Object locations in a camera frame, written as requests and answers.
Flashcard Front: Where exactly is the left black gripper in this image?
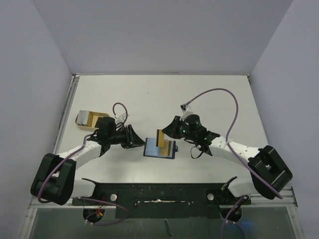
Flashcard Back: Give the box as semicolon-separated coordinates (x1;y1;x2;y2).
108;124;145;148

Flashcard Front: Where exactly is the gold credit card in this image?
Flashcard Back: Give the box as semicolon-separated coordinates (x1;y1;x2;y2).
156;129;164;148
167;140;174;158
160;147;169;157

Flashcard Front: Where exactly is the blue leather card holder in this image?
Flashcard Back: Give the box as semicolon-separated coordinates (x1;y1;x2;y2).
143;138;178;159

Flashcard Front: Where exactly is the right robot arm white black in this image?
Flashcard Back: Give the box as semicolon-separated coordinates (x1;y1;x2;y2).
162;114;293;204

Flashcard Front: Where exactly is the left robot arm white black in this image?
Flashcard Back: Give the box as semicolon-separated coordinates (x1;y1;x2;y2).
30;117;145;205

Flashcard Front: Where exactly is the beige oval card tray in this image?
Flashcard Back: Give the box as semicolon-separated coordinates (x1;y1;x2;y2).
75;111;109;131

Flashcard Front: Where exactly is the stack of white cards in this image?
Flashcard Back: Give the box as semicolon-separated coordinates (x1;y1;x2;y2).
76;110;90;126

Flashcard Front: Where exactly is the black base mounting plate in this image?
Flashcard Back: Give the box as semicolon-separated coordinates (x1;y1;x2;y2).
72;183;238;219

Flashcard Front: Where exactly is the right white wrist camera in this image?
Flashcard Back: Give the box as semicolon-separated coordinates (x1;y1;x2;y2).
180;105;194;121

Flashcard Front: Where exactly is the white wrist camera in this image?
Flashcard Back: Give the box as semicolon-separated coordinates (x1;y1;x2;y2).
115;113;129;124
180;105;194;121

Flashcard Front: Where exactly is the black wire loop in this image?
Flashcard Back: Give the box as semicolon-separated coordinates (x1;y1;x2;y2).
190;146;204;160

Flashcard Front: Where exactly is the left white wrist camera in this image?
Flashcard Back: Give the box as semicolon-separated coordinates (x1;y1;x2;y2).
115;113;129;124

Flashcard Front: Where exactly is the aluminium left side rail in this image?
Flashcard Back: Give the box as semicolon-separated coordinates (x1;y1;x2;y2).
52;74;80;153

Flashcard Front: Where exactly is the aluminium rail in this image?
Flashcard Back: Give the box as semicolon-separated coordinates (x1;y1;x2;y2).
28;188;299;210
52;74;80;153

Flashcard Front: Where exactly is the aluminium front rail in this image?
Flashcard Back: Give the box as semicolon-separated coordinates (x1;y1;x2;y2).
28;188;299;210

